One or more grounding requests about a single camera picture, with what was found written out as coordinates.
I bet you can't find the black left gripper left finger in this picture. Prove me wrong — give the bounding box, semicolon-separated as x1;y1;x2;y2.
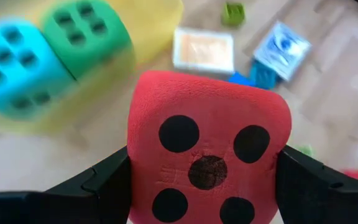
0;145;133;224

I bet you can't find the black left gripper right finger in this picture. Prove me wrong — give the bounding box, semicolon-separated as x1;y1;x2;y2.
275;144;358;224

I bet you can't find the lime green toy block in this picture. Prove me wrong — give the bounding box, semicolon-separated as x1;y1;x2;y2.
294;143;316;157

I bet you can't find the red foam die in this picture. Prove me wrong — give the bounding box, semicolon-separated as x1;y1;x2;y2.
126;70;293;224

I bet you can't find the teal foam die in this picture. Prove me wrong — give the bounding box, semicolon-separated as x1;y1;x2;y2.
0;17;76;121

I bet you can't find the blue patterned card box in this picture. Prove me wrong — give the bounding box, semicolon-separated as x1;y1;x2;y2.
252;20;312;82

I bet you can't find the green foam die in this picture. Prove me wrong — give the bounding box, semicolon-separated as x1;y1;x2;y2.
40;0;134;80

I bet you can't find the turquoise toy block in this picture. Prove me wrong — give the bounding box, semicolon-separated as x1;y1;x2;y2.
249;58;281;91

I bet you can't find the blue toy block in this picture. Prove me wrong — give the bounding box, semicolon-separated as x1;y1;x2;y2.
227;71;256;87

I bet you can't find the white peach card box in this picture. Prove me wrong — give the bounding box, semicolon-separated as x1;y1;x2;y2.
172;27;236;75

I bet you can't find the translucent yellow plastic bin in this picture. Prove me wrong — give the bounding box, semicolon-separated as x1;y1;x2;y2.
0;0;185;134

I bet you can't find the olive green toy block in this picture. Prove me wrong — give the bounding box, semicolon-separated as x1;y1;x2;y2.
221;1;247;28

